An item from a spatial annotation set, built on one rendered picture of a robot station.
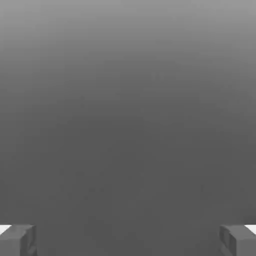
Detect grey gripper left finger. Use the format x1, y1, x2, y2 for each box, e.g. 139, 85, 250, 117
0, 224, 38, 256

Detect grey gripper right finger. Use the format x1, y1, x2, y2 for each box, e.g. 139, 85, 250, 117
218, 224, 256, 256

